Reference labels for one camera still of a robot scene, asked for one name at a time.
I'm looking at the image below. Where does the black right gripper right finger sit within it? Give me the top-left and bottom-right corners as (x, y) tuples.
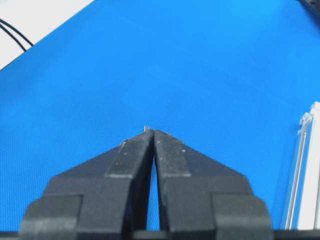
(154, 130), (273, 240)

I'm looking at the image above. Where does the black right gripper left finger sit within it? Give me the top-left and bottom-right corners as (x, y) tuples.
(19, 130), (153, 240)

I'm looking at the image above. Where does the blue table mat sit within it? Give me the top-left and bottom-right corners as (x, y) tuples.
(0, 0), (320, 232)

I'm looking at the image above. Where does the square aluminium extrusion frame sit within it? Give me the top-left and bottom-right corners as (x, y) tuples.
(281, 101), (320, 230)

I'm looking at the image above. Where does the black cable pair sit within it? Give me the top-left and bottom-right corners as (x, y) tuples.
(0, 18), (35, 52)

